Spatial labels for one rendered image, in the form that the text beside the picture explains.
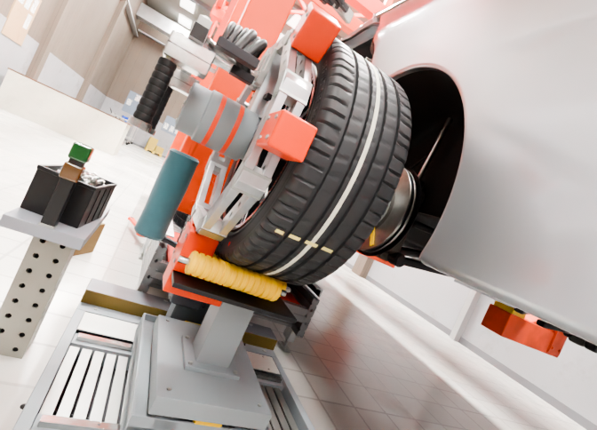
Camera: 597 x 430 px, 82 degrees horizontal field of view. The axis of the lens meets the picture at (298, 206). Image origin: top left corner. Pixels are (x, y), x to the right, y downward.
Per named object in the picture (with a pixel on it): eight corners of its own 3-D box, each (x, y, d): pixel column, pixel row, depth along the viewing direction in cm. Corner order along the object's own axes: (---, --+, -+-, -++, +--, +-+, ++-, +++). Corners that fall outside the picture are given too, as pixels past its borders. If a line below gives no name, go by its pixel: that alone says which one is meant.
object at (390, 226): (401, 255, 102) (426, 159, 110) (382, 246, 99) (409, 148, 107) (341, 250, 131) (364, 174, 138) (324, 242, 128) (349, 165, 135)
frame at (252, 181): (233, 264, 70) (346, 20, 70) (202, 253, 68) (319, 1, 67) (204, 213, 120) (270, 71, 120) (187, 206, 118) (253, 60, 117)
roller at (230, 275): (283, 308, 90) (293, 288, 90) (173, 274, 78) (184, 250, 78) (277, 298, 95) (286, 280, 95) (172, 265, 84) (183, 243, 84)
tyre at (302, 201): (357, 66, 122) (266, 211, 145) (302, 27, 113) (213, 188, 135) (470, 114, 66) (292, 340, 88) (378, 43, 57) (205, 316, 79)
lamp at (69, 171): (75, 184, 81) (83, 168, 81) (57, 176, 79) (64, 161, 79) (80, 181, 84) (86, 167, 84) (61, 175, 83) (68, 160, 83)
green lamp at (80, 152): (84, 164, 81) (92, 148, 80) (66, 156, 79) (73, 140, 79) (88, 163, 84) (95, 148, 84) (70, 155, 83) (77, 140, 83)
